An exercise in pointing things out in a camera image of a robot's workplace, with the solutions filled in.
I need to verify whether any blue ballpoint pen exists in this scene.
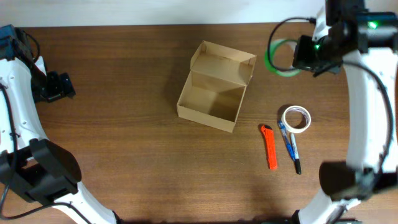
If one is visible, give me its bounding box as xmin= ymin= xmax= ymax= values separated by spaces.
xmin=277 ymin=120 xmax=295 ymax=161

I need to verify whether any black grey marker pen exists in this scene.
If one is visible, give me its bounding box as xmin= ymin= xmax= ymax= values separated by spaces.
xmin=290 ymin=133 xmax=302 ymax=175

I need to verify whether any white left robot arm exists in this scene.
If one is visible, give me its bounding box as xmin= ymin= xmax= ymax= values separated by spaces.
xmin=1 ymin=24 xmax=122 ymax=223

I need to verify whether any cream masking tape roll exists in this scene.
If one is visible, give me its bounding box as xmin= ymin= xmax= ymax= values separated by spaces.
xmin=280 ymin=105 xmax=312 ymax=134

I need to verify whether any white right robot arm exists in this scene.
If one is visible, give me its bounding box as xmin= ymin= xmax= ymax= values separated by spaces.
xmin=292 ymin=0 xmax=397 ymax=223

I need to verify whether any brown cardboard box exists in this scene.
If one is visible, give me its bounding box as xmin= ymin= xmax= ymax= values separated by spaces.
xmin=177 ymin=41 xmax=257 ymax=133

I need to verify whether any orange utility knife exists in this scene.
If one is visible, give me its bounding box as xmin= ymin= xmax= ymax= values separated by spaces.
xmin=260 ymin=125 xmax=278 ymax=170

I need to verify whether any green tape roll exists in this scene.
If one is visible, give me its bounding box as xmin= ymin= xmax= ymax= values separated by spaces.
xmin=264 ymin=39 xmax=302 ymax=78

